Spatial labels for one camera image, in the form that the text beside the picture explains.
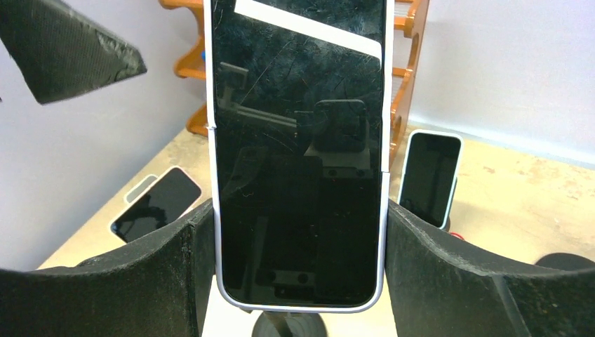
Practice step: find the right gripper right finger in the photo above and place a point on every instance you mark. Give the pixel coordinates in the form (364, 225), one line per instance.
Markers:
(440, 285)

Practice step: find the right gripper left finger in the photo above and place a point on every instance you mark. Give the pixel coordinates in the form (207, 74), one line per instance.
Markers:
(157, 285)

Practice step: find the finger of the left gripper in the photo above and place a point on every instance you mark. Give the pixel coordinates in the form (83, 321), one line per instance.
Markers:
(62, 53)

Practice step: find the lavender case smartphone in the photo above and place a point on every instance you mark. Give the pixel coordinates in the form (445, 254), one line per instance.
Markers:
(298, 96)

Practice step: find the red cap black stamp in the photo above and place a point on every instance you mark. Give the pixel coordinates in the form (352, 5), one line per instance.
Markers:
(457, 236)

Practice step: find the pink case smartphone flat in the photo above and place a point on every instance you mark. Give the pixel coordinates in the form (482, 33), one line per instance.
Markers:
(169, 197)

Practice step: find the light blue case smartphone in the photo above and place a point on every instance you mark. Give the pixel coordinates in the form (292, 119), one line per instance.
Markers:
(429, 175)

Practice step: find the wooden shelf rack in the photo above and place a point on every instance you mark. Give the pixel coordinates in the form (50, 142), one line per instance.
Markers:
(409, 21)

